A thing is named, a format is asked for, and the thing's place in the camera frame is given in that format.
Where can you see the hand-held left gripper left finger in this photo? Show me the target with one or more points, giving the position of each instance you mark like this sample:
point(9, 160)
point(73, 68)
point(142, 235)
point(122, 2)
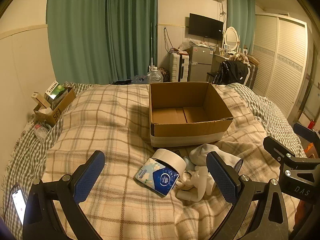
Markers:
point(90, 177)

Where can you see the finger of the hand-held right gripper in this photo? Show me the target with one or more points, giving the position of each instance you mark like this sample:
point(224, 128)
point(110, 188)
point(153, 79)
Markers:
point(275, 146)
point(305, 133)

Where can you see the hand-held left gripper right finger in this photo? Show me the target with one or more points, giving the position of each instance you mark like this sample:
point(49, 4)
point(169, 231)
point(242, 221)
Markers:
point(221, 180)

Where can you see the white lace cloth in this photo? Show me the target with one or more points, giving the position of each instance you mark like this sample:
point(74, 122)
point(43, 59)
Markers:
point(200, 180)

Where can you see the dark blue round item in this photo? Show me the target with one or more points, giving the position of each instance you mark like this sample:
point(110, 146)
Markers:
point(238, 165)

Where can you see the white sock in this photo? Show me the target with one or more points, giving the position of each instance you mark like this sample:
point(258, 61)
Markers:
point(202, 152)

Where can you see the white tape roll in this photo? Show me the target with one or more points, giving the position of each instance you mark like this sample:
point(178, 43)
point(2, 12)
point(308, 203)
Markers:
point(172, 158)

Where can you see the large cardboard box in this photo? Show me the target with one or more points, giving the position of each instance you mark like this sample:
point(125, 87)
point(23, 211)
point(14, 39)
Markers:
point(190, 130)

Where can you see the blue tissue packet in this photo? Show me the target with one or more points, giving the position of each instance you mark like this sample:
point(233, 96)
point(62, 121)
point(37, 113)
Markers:
point(160, 180)

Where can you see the person's right hand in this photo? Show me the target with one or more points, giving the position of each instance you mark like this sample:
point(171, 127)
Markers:
point(303, 215)

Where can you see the red fire extinguisher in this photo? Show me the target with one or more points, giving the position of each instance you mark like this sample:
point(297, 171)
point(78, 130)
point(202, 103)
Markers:
point(311, 124)

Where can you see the orange item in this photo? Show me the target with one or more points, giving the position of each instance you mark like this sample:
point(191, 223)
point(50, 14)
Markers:
point(309, 148)

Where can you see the beige plaid blanket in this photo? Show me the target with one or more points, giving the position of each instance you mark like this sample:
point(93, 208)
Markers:
point(112, 120)

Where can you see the clear plastic bottle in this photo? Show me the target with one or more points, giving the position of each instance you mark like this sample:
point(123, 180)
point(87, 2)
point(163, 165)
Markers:
point(41, 131)

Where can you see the dark plaid suitcase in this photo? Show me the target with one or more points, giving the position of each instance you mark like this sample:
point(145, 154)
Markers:
point(253, 76)

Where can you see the smartphone with lit screen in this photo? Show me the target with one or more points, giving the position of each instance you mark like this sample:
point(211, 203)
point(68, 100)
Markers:
point(18, 205)

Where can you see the white louvered wardrobe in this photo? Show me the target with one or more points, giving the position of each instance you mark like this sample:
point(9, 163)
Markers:
point(282, 60)

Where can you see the small cardboard box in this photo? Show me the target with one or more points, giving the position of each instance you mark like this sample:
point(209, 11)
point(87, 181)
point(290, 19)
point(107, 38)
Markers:
point(62, 105)

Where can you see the black jacket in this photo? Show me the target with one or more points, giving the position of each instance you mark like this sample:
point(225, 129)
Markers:
point(232, 72)

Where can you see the wooden clothes hangers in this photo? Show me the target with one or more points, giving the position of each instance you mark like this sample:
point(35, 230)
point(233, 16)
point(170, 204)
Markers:
point(253, 60)

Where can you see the slim beige box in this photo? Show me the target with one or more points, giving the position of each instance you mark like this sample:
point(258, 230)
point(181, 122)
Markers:
point(41, 100)

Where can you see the green printed box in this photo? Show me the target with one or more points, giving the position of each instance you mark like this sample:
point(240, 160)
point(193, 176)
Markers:
point(55, 91)

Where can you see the fluffy tan item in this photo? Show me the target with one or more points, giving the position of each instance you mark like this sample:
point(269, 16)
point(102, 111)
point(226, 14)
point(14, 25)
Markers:
point(239, 58)

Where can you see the dark stool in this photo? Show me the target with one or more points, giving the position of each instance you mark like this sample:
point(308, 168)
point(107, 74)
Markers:
point(210, 74)

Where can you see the black bag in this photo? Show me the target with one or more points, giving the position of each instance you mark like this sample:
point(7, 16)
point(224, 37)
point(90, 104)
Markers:
point(122, 82)

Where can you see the cream vanity desk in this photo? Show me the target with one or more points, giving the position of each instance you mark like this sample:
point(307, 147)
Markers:
point(218, 60)

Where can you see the pack of water bottles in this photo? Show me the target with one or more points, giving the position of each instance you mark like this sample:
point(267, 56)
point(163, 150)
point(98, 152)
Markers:
point(139, 79)

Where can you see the small silver fridge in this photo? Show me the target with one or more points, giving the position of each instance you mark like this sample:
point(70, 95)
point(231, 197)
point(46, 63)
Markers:
point(200, 63)

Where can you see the white oval vanity mirror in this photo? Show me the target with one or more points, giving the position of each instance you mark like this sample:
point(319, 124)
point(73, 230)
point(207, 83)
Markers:
point(231, 36)

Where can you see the brown patterned bag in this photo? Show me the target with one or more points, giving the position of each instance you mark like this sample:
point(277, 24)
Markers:
point(164, 74)

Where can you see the large clear water jug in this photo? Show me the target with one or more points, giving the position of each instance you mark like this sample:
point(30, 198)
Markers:
point(154, 76)

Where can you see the white ribbed suitcase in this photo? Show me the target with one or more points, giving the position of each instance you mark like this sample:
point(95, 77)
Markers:
point(178, 67)

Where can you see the narrow green curtain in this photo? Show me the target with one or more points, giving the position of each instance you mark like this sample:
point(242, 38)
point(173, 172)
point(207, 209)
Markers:
point(241, 20)

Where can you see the clear plastic bag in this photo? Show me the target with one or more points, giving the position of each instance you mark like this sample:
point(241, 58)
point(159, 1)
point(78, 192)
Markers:
point(185, 45)

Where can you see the white mop pole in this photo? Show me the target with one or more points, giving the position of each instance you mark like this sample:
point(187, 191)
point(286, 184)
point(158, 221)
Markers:
point(151, 45)

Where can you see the small photo frame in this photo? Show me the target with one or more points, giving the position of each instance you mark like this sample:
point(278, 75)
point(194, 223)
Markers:
point(227, 47)

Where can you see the black wall television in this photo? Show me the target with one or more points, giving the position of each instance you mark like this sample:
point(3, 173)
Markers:
point(205, 26)

